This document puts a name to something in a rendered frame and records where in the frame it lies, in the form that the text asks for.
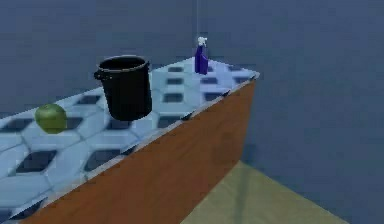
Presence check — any green apple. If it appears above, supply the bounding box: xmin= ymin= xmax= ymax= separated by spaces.
xmin=34 ymin=102 xmax=68 ymax=135

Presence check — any purple spray bottle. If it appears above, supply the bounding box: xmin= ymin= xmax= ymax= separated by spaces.
xmin=194 ymin=36 xmax=210 ymax=76

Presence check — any brown counter with tiled top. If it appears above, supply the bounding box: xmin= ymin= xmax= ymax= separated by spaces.
xmin=0 ymin=56 xmax=261 ymax=224

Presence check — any black pot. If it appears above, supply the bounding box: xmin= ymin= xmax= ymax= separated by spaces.
xmin=93 ymin=54 xmax=154 ymax=122

